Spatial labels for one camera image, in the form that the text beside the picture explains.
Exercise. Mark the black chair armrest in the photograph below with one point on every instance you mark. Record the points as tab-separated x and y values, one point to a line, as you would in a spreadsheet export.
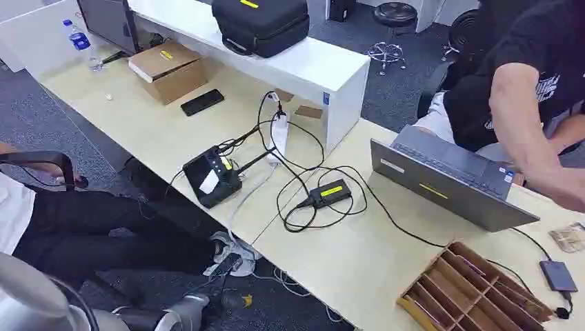
41	157

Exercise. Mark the black smartphone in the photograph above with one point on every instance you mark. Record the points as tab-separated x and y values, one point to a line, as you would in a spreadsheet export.
202	102

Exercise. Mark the brown cardboard box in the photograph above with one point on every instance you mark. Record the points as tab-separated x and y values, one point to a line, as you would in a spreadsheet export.
171	71

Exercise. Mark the person in black shirt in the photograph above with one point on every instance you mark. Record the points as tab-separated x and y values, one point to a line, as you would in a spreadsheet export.
516	45

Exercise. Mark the small brown cardboard piece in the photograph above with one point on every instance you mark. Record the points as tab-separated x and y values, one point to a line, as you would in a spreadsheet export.
284	95

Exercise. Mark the white power strip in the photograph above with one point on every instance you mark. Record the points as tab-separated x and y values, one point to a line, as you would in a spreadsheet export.
279	137

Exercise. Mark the black office chair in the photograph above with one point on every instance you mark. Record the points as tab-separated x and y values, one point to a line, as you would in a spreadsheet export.
432	87

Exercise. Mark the white desk shelf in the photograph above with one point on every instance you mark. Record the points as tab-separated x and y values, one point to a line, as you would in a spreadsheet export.
315	68

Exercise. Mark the small white object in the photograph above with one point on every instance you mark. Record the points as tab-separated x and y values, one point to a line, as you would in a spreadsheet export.
108	97

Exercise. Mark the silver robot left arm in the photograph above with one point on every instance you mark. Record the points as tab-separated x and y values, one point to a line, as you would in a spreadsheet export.
32	297

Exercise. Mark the black ribbed round stool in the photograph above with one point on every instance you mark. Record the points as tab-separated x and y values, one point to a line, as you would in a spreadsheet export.
462	29

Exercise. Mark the clear water bottle blue label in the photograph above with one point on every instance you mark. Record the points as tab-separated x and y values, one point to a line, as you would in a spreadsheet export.
80	41

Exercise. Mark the person in white shirt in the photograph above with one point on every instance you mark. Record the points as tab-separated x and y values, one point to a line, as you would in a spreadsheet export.
91	237

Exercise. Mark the black power adapter yellow label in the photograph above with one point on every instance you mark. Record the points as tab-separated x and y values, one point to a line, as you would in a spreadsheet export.
330	193

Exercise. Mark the stack of cards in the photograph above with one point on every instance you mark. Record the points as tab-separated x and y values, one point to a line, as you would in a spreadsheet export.
569	237

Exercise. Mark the wooden card box with dividers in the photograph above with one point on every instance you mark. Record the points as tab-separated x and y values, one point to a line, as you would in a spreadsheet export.
470	292

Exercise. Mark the black external drive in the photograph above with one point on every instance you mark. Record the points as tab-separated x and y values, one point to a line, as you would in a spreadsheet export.
558	275

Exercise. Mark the black round stool chrome base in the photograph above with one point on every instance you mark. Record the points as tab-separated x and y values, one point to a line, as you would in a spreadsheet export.
394	16

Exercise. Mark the black remote controller with antennas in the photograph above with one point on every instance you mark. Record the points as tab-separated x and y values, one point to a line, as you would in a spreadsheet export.
208	180

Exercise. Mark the large brown cardboard piece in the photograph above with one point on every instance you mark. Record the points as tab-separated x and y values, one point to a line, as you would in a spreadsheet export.
309	112

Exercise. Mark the grey laptop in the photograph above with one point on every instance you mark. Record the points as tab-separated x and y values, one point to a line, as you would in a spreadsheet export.
450	187

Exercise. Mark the black box on floor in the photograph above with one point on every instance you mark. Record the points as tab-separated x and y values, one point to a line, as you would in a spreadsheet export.
340	9

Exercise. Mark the black carrying case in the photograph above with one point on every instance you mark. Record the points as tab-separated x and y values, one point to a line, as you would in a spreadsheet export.
263	23

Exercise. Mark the dark computer monitor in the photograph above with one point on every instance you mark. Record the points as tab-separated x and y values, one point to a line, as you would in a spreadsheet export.
107	23

